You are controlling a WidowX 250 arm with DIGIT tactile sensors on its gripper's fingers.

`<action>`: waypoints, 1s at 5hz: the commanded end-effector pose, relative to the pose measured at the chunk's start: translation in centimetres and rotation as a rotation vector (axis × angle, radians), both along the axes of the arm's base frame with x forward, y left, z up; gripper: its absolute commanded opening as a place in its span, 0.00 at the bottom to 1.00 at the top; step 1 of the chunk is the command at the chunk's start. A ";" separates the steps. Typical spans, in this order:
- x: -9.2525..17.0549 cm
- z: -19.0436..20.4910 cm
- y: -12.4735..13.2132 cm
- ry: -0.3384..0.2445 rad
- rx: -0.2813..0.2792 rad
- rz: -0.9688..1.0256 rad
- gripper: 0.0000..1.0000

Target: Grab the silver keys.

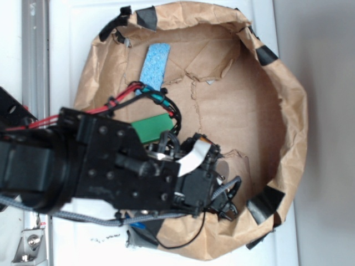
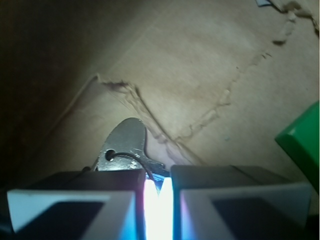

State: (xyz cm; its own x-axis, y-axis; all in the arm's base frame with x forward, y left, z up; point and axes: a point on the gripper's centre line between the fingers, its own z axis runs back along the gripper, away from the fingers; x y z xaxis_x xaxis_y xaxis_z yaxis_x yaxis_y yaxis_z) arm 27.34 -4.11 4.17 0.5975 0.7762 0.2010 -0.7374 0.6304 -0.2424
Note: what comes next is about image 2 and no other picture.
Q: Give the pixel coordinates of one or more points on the gripper left finger pad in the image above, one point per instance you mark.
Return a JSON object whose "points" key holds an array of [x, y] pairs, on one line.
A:
{"points": [[80, 205]]}

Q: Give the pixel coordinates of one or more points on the gripper right finger pad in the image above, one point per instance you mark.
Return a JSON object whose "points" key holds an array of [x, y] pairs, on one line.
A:
{"points": [[238, 203]]}

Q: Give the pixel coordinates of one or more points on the silver key bunch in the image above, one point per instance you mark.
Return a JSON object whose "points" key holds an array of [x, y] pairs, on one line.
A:
{"points": [[125, 150]]}

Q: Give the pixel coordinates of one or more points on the green rectangular block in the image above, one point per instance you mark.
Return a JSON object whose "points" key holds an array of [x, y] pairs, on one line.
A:
{"points": [[301, 142]]}

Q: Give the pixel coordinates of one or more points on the brown paper bag bin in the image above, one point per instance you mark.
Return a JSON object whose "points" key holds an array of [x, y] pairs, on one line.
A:
{"points": [[221, 78]]}

